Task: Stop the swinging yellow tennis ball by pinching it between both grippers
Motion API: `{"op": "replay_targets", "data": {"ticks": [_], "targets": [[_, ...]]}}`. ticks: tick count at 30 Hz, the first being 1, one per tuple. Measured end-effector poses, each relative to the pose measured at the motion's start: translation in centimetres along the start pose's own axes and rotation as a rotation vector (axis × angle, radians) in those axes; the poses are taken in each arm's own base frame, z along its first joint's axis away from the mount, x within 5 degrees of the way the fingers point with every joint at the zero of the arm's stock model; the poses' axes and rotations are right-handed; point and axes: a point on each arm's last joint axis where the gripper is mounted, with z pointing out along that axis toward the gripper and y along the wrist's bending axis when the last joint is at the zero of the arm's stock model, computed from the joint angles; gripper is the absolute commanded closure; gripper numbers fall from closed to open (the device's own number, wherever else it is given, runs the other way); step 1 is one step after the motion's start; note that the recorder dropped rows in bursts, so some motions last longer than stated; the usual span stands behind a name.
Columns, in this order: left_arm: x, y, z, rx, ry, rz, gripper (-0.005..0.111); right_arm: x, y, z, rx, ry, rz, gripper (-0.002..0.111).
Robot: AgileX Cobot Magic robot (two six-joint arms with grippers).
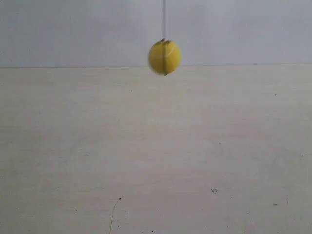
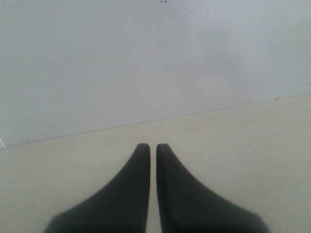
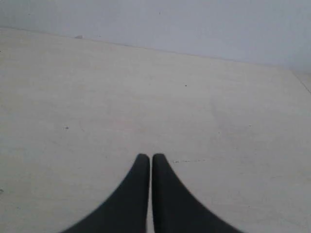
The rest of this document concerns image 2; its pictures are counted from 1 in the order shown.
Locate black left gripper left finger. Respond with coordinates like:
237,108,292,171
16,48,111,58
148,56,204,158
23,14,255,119
44,143,151,233

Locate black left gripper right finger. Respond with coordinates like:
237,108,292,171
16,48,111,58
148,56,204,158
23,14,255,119
156,144,267,233

